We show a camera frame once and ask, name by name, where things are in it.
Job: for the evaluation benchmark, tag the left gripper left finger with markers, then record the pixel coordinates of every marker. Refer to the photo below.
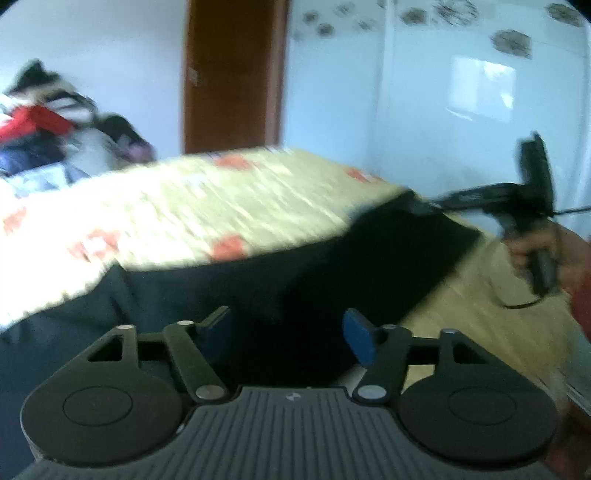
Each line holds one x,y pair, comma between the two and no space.
214,333

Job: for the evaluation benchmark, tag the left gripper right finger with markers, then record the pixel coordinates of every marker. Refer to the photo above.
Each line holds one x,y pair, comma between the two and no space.
360,335

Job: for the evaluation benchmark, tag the black pants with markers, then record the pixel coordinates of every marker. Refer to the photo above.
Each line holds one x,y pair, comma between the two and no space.
287,307

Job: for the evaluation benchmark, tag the red sleeve forearm right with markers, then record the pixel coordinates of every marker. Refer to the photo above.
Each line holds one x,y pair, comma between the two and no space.
581,305

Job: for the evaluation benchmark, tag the person's right hand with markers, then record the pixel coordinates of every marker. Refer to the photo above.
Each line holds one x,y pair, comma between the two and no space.
570,252

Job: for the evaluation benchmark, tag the white wardrobe with decals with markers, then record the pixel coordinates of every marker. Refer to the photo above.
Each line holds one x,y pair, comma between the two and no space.
437,95

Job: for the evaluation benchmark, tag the yellow floral bedsheet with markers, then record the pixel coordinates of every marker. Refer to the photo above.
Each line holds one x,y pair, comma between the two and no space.
56,245

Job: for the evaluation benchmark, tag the pile of clothes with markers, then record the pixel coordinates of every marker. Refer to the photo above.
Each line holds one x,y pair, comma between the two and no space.
52,136

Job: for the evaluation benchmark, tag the brown wooden door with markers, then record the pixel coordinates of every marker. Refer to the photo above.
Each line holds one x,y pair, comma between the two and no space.
233,74

